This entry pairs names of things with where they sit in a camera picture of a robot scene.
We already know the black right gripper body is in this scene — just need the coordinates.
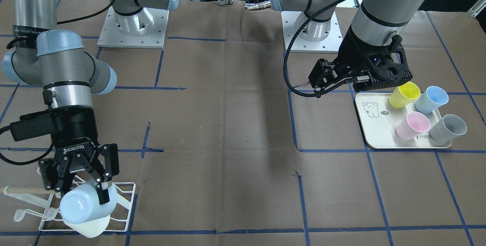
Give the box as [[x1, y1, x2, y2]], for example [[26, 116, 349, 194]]
[[10, 106, 99, 173]]

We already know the white wire cup rack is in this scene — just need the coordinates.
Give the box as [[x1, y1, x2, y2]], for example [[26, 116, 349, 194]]
[[1, 176, 136, 235]]

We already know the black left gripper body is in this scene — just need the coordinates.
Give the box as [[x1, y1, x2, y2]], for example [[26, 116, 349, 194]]
[[334, 30, 413, 91]]

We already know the beige serving tray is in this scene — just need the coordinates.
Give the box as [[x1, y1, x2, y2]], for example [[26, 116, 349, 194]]
[[355, 92, 452, 149]]

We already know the grey plastic cup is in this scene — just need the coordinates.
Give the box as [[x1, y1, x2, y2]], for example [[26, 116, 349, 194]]
[[429, 114, 467, 142]]

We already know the light blue cup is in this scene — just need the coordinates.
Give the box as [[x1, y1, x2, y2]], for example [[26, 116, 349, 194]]
[[415, 86, 448, 114], [60, 179, 118, 224]]

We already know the pink plastic cup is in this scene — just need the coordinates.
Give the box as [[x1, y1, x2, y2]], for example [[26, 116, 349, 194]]
[[396, 111, 431, 140]]

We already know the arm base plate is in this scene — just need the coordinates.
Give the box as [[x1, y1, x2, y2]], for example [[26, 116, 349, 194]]
[[281, 11, 342, 54], [98, 7, 169, 49]]

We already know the white plastic cup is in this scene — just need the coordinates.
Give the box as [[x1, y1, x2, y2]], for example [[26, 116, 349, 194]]
[[63, 215, 110, 238]]

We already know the yellow plastic cup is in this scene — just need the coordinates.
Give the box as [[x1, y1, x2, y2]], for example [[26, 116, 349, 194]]
[[389, 81, 421, 108]]

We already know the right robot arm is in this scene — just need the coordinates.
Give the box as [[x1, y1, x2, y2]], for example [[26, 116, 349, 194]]
[[1, 0, 119, 205]]

